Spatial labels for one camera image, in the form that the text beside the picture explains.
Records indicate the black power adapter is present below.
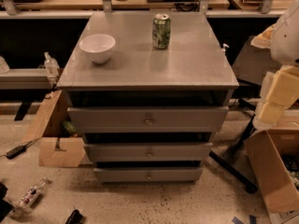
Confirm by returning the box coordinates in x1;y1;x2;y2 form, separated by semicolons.
6;146;26;160

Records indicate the white ceramic bowl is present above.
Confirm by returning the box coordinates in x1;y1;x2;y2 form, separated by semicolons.
79;34;116;63

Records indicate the cardboard box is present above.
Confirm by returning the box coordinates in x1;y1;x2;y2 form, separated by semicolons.
21;91;91;167
245;129;299;213

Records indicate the green soda can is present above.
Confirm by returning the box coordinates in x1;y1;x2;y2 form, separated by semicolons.
152;13;171;49

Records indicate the green item in box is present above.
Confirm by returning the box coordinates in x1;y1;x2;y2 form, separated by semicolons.
63;121;77;135

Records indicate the clear bottle on shelf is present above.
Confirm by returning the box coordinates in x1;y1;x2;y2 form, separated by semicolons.
44;52;60;76

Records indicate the grey top drawer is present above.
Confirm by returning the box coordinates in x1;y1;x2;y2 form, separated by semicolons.
67;106;228;133

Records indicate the black object floor bottom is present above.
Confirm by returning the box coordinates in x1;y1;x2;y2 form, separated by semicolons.
65;209;83;224

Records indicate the small white pump bottle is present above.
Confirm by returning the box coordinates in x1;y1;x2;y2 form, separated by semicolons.
221;43;230;54

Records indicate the cardboard box right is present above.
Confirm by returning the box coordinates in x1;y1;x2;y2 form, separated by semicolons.
245;129;299;213

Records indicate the grey drawer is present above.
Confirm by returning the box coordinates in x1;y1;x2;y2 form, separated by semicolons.
94;167;203;183
84;142;212;162
67;106;228;133

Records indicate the cardboard box left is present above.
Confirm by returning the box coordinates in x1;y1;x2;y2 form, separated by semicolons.
21;91;91;167

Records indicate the clear plastic bottle on floor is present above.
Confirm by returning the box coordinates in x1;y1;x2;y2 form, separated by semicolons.
7;177;50;217

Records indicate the grey drawer cabinet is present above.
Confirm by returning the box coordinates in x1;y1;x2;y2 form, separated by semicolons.
58;11;238;169

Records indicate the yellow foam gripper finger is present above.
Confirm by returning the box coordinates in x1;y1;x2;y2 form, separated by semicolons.
266;66;299;108
257;103;285;124

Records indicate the grey bottom drawer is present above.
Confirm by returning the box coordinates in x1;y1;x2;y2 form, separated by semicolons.
94;167;203;183

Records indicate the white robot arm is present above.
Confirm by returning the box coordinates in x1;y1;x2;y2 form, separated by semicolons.
253;0;299;130

